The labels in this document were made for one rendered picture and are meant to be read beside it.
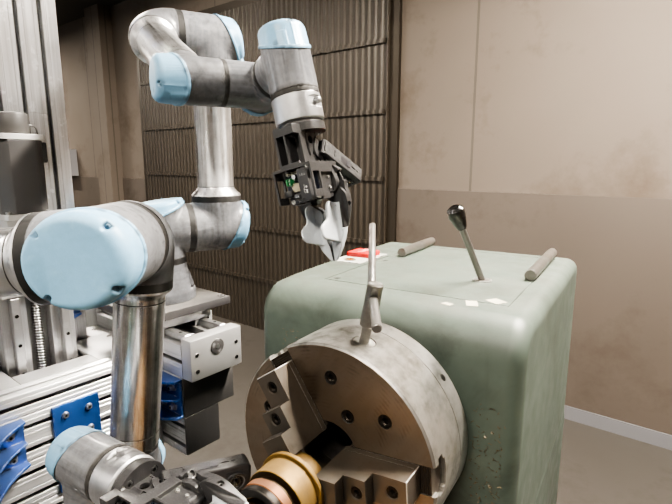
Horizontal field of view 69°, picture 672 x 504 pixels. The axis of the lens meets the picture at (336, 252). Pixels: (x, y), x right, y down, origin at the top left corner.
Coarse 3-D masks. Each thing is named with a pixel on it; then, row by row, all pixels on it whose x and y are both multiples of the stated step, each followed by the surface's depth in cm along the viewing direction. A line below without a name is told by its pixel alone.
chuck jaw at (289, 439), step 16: (288, 352) 69; (288, 368) 67; (272, 384) 66; (288, 384) 66; (304, 384) 68; (272, 400) 66; (288, 400) 65; (304, 400) 67; (272, 416) 64; (288, 416) 63; (304, 416) 65; (320, 416) 67; (272, 432) 65; (288, 432) 62; (304, 432) 64; (320, 432) 66; (272, 448) 62; (288, 448) 61
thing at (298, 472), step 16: (272, 464) 59; (288, 464) 59; (304, 464) 59; (256, 480) 57; (272, 480) 57; (288, 480) 56; (304, 480) 57; (256, 496) 55; (272, 496) 54; (288, 496) 56; (304, 496) 56; (320, 496) 58
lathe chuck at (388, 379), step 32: (320, 352) 66; (352, 352) 63; (384, 352) 66; (256, 384) 73; (320, 384) 67; (352, 384) 64; (384, 384) 61; (416, 384) 63; (256, 416) 74; (352, 416) 65; (384, 416) 62; (416, 416) 60; (448, 416) 65; (256, 448) 75; (320, 448) 73; (384, 448) 63; (416, 448) 60; (448, 448) 63; (448, 480) 63
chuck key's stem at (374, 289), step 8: (368, 288) 65; (376, 288) 64; (368, 296) 65; (376, 296) 64; (368, 304) 65; (368, 312) 65; (360, 320) 66; (368, 320) 65; (368, 328) 66; (360, 336) 67; (368, 336) 66; (368, 344) 67
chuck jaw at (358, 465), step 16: (352, 448) 65; (336, 464) 62; (352, 464) 61; (368, 464) 61; (384, 464) 61; (400, 464) 61; (416, 464) 61; (320, 480) 59; (336, 480) 58; (352, 480) 59; (368, 480) 58; (384, 480) 58; (400, 480) 57; (416, 480) 59; (432, 480) 60; (336, 496) 58; (352, 496) 59; (368, 496) 58; (384, 496) 59; (400, 496) 58; (416, 496) 60
